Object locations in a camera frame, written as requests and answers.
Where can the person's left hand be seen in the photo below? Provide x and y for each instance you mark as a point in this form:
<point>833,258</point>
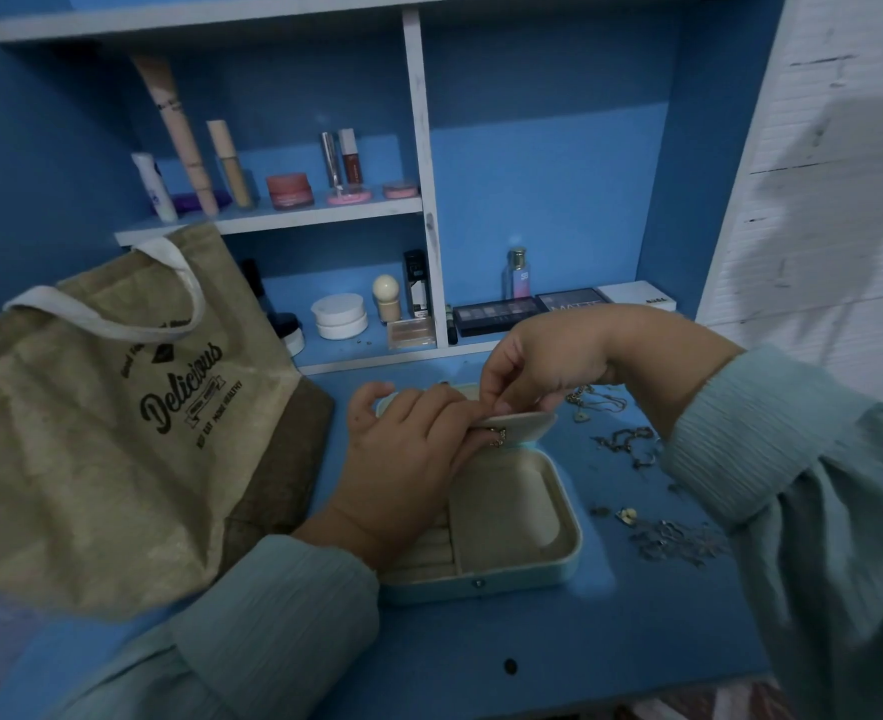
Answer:
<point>389,479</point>

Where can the person's right hand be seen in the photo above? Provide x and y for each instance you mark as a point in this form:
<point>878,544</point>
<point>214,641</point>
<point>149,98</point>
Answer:
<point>569,344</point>

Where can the person's left middle finger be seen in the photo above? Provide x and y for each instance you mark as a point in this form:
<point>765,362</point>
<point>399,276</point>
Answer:
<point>445,408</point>

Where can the person's right fingers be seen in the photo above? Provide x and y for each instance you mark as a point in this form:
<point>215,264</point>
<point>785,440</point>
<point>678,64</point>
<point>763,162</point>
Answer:
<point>513,382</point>

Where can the person's left little finger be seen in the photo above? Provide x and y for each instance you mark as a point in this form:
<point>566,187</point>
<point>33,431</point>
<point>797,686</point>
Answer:
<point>370,404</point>

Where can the light blue jewelry box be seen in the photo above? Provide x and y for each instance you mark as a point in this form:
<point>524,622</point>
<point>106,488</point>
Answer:
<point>509,517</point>

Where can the person's left forearm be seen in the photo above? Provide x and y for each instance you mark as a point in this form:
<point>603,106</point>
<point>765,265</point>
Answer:
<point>261,622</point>

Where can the person's right forearm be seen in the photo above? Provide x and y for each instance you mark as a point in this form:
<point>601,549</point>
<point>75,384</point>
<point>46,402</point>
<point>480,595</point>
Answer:
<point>786,457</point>

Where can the open black eyeshadow palette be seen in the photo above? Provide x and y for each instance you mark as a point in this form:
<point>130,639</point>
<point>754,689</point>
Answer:
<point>495,316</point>

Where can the clear square blush compact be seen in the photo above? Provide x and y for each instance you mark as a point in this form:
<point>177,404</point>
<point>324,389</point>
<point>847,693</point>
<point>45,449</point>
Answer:
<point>411,333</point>

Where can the black mascara tube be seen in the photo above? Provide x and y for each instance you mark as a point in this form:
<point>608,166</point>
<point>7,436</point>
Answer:
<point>451,326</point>

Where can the white round cream jar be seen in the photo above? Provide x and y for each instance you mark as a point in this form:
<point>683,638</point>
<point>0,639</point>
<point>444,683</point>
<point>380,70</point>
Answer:
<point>340,316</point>

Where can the closed dark eyeshadow palette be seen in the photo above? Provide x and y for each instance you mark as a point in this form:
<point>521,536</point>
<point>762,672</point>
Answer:
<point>573,299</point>

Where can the white jar with dark lid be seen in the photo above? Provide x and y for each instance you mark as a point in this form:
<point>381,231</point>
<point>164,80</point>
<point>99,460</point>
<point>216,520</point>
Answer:
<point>291,335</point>

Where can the small glass perfume bottle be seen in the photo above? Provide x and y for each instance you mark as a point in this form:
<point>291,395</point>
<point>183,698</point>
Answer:
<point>517,275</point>

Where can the beige round makeup sponge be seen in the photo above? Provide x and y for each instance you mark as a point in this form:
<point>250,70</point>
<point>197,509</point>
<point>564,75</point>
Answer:
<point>387,296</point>

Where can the black cosmetic box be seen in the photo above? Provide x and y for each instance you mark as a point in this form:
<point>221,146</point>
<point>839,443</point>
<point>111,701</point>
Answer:
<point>416,284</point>

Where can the white cardboard box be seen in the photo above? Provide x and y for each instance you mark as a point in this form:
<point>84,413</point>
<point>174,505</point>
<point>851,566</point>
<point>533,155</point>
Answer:
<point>640,295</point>

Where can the black cosmetic bottle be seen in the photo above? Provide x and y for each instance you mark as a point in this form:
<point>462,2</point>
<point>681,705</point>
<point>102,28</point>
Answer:
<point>254,278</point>

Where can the small gold earring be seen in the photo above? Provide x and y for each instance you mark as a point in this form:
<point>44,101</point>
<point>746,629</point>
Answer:
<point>626,515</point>

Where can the pink round compact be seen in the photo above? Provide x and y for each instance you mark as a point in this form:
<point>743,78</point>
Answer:
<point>349,195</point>

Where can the small pink flat jar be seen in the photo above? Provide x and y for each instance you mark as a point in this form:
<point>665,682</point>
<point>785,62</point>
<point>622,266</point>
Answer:
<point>400,190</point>

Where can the pink cream jar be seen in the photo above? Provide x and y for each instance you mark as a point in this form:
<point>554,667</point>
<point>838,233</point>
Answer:
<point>290,191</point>

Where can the dark red lip gloss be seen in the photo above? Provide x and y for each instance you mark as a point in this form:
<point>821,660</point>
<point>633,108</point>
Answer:
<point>351,157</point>

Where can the silver lipstick tube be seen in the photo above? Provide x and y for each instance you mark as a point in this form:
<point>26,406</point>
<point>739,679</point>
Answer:
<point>330,158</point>

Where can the white shelf unit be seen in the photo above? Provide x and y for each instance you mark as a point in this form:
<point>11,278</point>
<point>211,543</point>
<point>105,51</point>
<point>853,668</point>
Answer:
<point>419,142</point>

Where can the purple cosmetic item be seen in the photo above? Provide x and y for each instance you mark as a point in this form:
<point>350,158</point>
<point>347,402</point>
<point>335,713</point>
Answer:
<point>194,202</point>

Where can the short beige concealer tube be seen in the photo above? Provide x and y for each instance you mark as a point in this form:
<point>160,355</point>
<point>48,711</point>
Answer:
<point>230,164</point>

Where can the printed jute tote bag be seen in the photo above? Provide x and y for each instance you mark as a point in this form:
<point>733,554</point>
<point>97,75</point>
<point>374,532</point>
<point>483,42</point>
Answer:
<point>89,442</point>

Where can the white tube with blue label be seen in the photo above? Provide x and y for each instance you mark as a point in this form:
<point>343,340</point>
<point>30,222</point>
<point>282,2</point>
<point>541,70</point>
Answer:
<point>158,188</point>

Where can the tall beige cosmetic tube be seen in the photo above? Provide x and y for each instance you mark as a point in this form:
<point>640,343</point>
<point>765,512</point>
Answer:
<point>179,134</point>

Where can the white wooden cabinet panel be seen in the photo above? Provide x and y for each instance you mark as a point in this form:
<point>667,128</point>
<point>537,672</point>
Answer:
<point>824,179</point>

